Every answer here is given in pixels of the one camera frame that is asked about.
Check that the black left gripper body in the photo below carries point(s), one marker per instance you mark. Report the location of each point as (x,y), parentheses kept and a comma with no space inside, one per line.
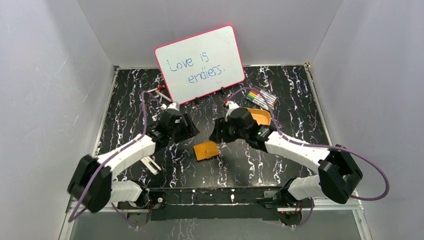
(188,125)

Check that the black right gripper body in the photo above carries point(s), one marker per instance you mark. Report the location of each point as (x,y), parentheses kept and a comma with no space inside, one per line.
(230,133)

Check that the orange leather card holder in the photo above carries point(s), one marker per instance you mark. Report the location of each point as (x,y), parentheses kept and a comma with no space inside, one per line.
(206,150)

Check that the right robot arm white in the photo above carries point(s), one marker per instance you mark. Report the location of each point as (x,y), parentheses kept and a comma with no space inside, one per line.
(336,174)

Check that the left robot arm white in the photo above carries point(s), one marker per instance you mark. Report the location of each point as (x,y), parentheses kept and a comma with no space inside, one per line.
(93,184)

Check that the orange oval tray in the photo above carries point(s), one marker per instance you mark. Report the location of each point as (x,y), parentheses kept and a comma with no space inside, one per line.
(262,117)

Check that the pack of coloured markers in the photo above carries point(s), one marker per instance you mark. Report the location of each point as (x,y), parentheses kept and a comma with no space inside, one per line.
(262,98)

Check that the white marker brown tip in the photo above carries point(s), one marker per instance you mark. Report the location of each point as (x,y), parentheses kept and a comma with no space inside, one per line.
(163,96)

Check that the white marker red cap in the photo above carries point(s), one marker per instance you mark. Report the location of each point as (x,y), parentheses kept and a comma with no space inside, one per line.
(159,88)

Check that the pink framed whiteboard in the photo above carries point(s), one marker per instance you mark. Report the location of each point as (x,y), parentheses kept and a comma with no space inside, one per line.
(201,64)

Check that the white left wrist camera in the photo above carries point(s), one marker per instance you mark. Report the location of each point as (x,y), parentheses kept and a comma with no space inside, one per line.
(173,106)

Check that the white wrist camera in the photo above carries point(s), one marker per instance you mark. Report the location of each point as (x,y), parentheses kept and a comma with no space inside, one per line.
(230,106)
(173,106)

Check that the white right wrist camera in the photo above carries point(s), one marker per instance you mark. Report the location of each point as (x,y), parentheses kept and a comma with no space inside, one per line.
(230,106)

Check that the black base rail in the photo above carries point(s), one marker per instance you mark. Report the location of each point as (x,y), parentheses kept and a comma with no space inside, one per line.
(266,203)

